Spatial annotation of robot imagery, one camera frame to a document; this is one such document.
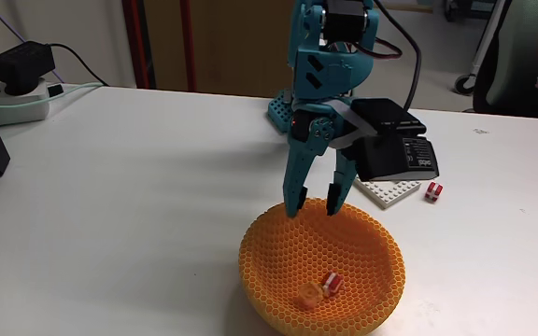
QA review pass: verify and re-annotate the black adapter cable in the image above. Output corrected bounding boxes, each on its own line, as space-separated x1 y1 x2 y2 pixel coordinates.
48 42 110 88

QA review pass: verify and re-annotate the wooden cabinet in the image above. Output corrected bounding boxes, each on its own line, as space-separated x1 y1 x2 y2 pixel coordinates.
143 0 293 99

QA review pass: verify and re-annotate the red metal post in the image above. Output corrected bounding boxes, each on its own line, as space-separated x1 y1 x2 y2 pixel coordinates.
121 0 151 90

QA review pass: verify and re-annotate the black power adapter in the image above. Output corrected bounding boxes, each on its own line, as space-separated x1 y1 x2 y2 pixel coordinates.
0 40 57 96

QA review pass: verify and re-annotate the purple cable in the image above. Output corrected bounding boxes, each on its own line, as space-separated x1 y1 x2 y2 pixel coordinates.
0 0 64 84

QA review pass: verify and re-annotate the yellow small brick cube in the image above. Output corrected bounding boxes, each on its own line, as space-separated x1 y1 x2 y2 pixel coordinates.
295 281 325 312

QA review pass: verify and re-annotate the white power strip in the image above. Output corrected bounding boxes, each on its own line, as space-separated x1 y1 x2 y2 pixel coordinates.
0 77 51 127

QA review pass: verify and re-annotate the white stand leg with wheel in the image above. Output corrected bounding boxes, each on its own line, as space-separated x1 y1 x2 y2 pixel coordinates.
454 0 508 96

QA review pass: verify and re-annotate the red and white small cube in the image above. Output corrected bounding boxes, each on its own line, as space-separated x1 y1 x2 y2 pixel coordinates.
320 272 345 299
424 181 444 203

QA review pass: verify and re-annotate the dark office chair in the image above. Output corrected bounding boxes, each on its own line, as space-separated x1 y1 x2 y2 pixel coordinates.
472 0 538 121

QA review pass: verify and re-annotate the black camera box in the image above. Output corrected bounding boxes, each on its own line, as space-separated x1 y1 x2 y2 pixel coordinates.
350 97 440 183

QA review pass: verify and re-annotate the orange honeycomb bowl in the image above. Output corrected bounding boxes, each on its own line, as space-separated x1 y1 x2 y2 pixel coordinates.
238 197 407 336

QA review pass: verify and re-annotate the black camera cable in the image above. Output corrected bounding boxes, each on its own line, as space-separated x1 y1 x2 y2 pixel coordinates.
374 0 423 112

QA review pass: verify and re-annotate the pale green cable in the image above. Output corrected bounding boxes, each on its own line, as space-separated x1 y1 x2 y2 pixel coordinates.
0 81 105 111

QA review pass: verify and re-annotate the white square brick frame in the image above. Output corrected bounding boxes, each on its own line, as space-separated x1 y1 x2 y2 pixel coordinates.
353 177 423 210

